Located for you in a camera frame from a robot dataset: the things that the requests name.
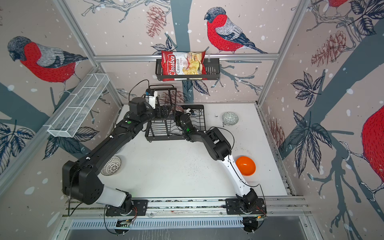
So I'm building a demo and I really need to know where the black wire dish rack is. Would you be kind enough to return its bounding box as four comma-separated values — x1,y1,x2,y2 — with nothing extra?
145,85,206,142

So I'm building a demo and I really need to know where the white perforated strainer bowl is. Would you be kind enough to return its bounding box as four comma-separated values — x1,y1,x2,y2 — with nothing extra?
101,156,122,176

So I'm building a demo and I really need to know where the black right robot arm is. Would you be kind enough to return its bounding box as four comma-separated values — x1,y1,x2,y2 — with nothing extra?
175,114,259,214

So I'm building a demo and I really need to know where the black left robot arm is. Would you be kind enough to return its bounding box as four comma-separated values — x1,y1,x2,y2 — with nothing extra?
62,97,159,207

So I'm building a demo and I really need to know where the green patterned ceramic bowl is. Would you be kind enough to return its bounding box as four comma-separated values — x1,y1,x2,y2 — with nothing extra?
222,112,239,126

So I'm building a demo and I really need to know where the red cassava chips bag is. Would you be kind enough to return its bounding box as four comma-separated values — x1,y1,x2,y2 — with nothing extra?
161,51,207,81

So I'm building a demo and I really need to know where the orange plastic bowl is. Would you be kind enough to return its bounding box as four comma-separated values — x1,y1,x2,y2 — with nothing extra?
236,156,256,177

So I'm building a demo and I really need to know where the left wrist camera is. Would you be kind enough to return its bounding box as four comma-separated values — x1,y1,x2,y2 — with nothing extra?
145,88,158,109

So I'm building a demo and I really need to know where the black wall shelf basket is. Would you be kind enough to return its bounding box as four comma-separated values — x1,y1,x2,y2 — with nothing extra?
155,58,221,81

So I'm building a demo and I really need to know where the white wire mesh shelf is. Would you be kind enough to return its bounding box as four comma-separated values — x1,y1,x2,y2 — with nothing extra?
48,73,110,138

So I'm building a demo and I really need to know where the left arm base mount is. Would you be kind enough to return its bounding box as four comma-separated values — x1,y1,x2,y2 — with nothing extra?
105,199,149,217

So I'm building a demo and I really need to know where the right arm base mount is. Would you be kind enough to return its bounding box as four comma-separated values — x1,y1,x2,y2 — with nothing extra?
222,198,267,216

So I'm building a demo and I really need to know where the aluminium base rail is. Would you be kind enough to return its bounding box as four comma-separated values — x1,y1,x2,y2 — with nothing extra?
64,196,310,218

